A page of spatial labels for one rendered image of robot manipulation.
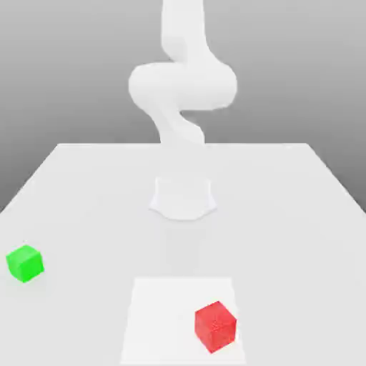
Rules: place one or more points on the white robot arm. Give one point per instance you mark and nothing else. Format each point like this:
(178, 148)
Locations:
(183, 85)

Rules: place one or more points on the small red cube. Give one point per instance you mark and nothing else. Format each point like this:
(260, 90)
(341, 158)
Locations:
(215, 327)

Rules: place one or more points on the small green cube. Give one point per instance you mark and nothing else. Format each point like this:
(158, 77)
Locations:
(24, 263)

